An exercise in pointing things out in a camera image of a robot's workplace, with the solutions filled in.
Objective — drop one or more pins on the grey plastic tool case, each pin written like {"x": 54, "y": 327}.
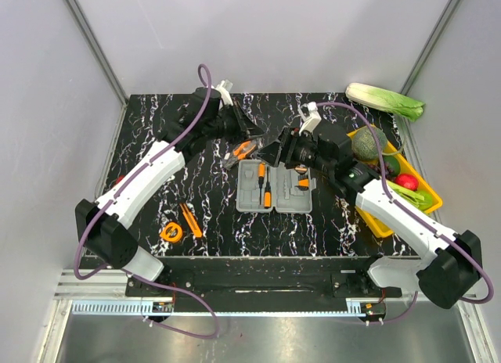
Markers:
{"x": 286, "y": 198}

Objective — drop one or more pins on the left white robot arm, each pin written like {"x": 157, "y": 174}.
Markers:
{"x": 103, "y": 225}

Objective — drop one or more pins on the orange utility knife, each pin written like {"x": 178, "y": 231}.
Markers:
{"x": 191, "y": 221}

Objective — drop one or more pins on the toy lychee bunch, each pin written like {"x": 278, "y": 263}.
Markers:
{"x": 120, "y": 180}

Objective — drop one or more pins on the hex key set orange holder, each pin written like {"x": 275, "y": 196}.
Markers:
{"x": 303, "y": 183}

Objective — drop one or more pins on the toy green avocado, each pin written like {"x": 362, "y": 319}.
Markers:
{"x": 392, "y": 166}

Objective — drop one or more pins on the orange handled pliers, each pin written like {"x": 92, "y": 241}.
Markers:
{"x": 240, "y": 152}

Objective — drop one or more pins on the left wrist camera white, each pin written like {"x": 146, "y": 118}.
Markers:
{"x": 224, "y": 88}

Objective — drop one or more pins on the toy cantaloupe melon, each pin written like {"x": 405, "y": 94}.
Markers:
{"x": 363, "y": 144}

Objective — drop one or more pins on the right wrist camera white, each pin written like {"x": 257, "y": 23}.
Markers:
{"x": 310, "y": 117}

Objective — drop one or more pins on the toy napa cabbage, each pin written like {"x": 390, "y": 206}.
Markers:
{"x": 385, "y": 100}

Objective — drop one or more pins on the short orange screwdriver handle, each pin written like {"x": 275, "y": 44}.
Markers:
{"x": 267, "y": 196}

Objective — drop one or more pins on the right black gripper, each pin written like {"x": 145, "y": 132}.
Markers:
{"x": 290, "y": 138}

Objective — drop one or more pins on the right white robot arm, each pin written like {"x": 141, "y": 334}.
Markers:
{"x": 448, "y": 263}

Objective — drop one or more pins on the yellow plastic bin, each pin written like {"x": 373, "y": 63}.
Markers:
{"x": 380, "y": 229}

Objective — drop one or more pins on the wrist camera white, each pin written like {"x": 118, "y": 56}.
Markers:
{"x": 310, "y": 117}
{"x": 224, "y": 88}

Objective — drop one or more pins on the toy red apple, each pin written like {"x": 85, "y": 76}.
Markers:
{"x": 407, "y": 181}

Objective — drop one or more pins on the toy purple grapes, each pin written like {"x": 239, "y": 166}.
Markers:
{"x": 377, "y": 168}

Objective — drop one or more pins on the toy green leafy vegetable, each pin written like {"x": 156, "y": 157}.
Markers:
{"x": 421, "y": 200}

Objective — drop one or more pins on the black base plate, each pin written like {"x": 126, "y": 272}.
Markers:
{"x": 319, "y": 277}

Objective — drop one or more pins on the orange handled screwdriver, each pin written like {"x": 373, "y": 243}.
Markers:
{"x": 261, "y": 178}

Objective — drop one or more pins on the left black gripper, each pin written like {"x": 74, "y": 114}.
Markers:
{"x": 246, "y": 127}

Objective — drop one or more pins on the orange tape measure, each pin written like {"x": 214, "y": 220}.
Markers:
{"x": 171, "y": 233}

